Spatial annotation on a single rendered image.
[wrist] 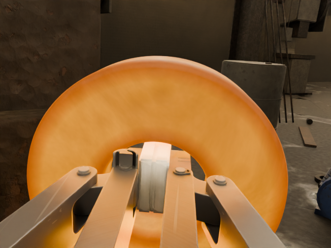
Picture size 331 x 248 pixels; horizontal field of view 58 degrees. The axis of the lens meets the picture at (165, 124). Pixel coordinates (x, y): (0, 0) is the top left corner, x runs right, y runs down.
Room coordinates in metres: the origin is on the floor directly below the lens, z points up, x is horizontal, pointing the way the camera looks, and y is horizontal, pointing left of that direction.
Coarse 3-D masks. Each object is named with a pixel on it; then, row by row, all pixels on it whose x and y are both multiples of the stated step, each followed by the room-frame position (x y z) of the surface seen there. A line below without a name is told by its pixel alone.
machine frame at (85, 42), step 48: (0, 0) 0.46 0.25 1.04; (48, 0) 0.49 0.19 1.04; (96, 0) 0.54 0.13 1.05; (0, 48) 0.46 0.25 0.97; (48, 48) 0.49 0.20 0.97; (96, 48) 0.54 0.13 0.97; (0, 96) 0.45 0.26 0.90; (48, 96) 0.49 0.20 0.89; (0, 144) 0.40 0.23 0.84; (0, 192) 0.40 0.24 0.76
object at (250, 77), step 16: (224, 64) 2.79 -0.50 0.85; (240, 64) 2.62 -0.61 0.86; (256, 64) 2.58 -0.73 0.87; (272, 64) 2.65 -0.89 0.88; (240, 80) 2.61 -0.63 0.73; (256, 80) 2.57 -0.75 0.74; (272, 80) 2.59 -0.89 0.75; (256, 96) 2.57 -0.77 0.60; (272, 96) 2.60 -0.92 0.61; (272, 112) 2.61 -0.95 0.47
